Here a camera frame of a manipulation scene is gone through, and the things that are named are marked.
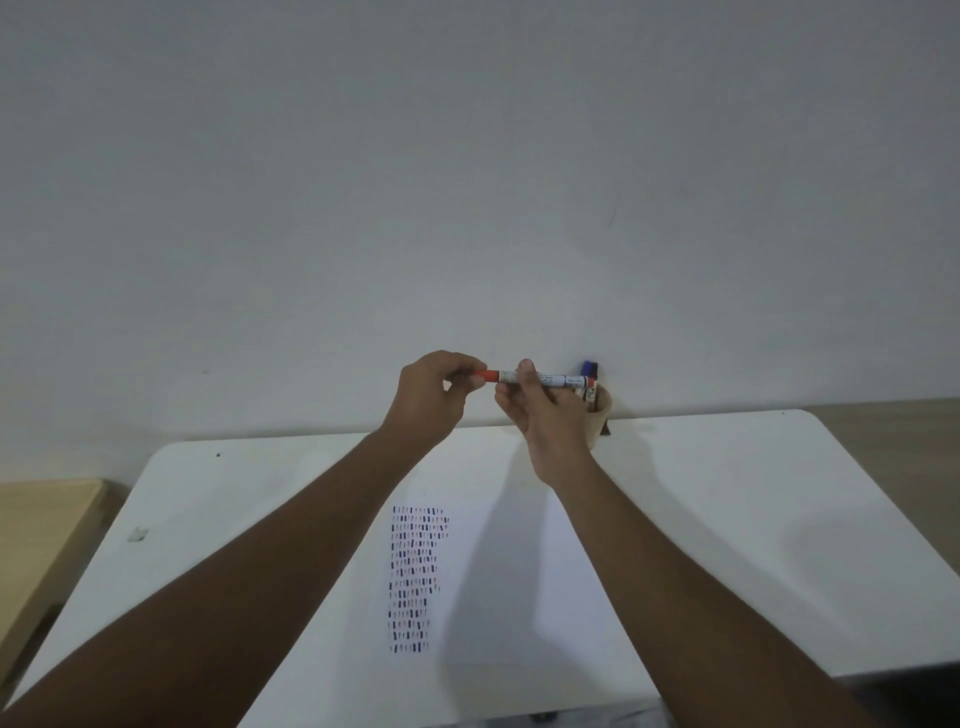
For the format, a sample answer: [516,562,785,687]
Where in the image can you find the person's right hand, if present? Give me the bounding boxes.
[494,359,599,490]

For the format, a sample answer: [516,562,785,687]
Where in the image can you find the person's left hand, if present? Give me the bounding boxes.
[378,350,489,453]

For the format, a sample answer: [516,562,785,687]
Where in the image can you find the white marker with red end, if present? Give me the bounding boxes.
[496,369,599,393]

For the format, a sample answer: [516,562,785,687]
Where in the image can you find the person's right forearm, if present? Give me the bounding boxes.
[535,456,882,728]

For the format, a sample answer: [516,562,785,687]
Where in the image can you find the person's left forearm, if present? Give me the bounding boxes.
[0,427,435,728]

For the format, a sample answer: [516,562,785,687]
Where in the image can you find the tan pen holder cup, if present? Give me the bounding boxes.
[584,384,614,452]

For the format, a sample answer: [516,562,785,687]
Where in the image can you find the white paper with ink dashes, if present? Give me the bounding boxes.
[330,489,665,725]

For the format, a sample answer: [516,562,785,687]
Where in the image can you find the light wooden table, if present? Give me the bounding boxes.
[0,478,110,680]

